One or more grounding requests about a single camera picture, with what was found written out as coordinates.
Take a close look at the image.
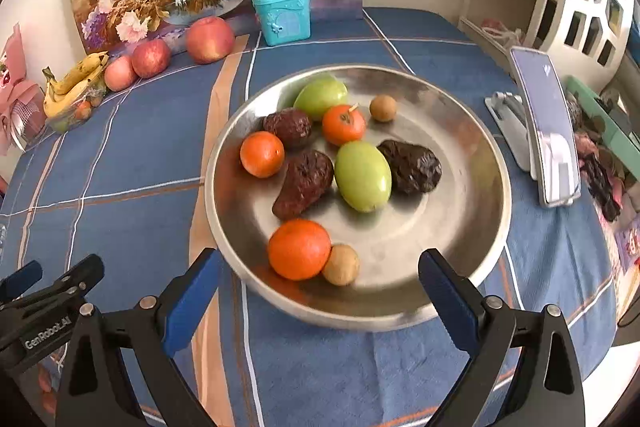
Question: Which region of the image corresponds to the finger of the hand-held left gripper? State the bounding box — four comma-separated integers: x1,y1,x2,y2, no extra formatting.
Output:
0,254,105,323
0,261,44,301

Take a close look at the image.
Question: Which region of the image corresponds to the dark cloth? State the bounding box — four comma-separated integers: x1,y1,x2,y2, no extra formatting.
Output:
580,152,624,223

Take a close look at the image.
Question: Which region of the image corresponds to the smartphone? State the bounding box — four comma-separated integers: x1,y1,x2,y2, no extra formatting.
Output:
509,47,583,208

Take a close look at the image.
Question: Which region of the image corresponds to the pink wrapped bouquet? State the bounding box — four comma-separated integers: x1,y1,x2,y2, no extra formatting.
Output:
0,24,49,158

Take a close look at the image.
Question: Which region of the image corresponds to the teal plastic box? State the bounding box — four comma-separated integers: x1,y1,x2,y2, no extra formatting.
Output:
251,0,313,46

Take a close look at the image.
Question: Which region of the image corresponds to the silver phone stand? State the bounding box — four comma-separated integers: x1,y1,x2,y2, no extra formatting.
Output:
484,91,539,172

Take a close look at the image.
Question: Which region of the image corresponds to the large dark brown avocado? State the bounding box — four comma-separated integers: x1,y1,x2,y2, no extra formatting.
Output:
272,150,335,222

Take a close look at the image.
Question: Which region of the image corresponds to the round metal plate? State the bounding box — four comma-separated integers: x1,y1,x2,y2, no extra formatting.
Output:
204,65,512,333

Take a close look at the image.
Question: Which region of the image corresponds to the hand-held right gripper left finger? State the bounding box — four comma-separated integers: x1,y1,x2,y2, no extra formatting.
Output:
55,248,224,427

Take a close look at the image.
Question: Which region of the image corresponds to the clear glass bowl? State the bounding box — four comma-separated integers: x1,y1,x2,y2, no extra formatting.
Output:
45,82,109,135

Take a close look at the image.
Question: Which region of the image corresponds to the orange tangerine with stem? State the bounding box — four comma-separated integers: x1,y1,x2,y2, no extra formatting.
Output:
322,104,367,146

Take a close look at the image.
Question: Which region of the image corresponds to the small dark brown avocado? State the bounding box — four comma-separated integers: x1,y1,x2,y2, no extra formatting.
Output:
377,139,443,195

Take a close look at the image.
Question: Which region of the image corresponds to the green plastic tray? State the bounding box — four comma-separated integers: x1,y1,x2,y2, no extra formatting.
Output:
565,75,640,154

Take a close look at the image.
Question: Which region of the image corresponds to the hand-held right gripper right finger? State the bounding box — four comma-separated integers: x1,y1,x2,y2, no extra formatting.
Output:
419,248,586,427

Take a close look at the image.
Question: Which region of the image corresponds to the blue plaid tablecloth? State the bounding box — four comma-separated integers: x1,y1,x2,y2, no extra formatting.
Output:
0,7,619,427

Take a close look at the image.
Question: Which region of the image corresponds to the pale pink apple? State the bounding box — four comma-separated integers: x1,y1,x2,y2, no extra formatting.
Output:
104,55,138,92

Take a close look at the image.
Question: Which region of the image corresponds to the brown longan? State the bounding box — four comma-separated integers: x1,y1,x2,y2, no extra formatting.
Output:
369,95,398,123
321,244,360,287

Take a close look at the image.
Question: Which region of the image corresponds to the red apple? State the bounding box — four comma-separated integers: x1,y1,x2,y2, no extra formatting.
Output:
131,39,172,79
186,17,236,65

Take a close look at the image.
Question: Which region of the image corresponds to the bunch of yellow bananas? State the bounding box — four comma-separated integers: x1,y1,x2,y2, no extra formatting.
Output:
42,51,110,118

